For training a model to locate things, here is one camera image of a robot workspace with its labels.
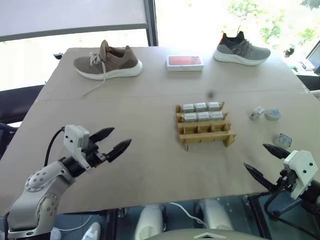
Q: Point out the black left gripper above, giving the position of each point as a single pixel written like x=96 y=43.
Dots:
x=96 y=156

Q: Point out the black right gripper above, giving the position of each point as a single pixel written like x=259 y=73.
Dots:
x=287 y=181

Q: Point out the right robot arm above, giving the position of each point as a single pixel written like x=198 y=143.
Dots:
x=312 y=197

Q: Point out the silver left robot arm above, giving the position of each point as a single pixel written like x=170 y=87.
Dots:
x=37 y=185

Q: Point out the white phone box red print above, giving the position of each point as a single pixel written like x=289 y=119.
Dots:
x=184 y=62

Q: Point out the wooden slotted rack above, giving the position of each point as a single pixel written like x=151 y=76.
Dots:
x=207 y=136

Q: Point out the white robot leg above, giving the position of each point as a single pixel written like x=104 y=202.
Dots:
x=149 y=222
x=217 y=215

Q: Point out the brown sneaker with white sole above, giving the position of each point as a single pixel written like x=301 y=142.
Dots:
x=117 y=61

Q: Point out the grey rounded robot shell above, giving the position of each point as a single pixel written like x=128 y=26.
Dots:
x=212 y=233

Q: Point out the small black round object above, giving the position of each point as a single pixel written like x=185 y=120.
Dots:
x=58 y=55

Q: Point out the black chair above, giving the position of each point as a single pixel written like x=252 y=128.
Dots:
x=15 y=102

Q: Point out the computer monitor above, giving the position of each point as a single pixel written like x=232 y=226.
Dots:
x=315 y=58

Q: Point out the grey sneaker with orange accents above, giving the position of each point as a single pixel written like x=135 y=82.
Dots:
x=240 y=50

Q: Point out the dark window pillar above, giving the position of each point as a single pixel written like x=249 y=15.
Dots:
x=151 y=22

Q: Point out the white roller window blind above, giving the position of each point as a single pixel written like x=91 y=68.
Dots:
x=75 y=13

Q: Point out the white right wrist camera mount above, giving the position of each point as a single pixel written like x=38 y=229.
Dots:
x=301 y=166

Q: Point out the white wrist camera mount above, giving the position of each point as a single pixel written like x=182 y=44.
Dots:
x=75 y=140
x=301 y=166

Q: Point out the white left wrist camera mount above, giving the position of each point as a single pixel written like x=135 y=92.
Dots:
x=75 y=140

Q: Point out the small white block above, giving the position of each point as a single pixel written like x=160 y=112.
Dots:
x=257 y=113

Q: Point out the black table frame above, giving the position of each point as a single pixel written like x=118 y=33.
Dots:
x=258 y=217

